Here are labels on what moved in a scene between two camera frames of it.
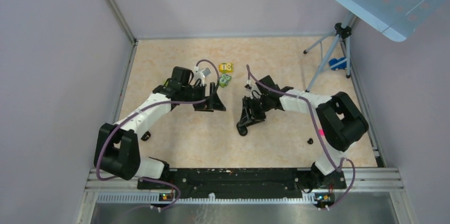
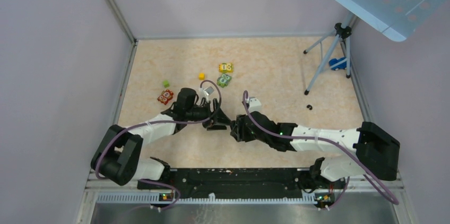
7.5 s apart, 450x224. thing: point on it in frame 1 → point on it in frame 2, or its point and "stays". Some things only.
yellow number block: x=226 y=67 stays
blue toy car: x=333 y=61 stays
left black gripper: x=215 y=103 → x=219 y=117
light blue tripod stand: x=344 y=31 stays
